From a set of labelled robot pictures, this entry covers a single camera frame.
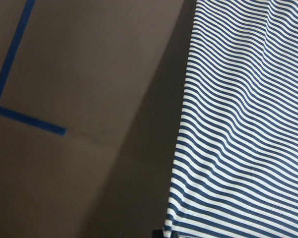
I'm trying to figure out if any navy white striped polo shirt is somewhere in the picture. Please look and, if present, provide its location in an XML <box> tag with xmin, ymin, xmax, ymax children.
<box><xmin>163</xmin><ymin>0</ymin><xmax>298</xmax><ymax>238</ymax></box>

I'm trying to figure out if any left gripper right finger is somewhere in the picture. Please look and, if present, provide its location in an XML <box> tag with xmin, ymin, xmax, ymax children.
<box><xmin>171</xmin><ymin>232</ymin><xmax>179</xmax><ymax>238</ymax></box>

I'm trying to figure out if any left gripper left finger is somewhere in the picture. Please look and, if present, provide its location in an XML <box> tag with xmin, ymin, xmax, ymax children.
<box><xmin>152</xmin><ymin>230</ymin><xmax>164</xmax><ymax>238</ymax></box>

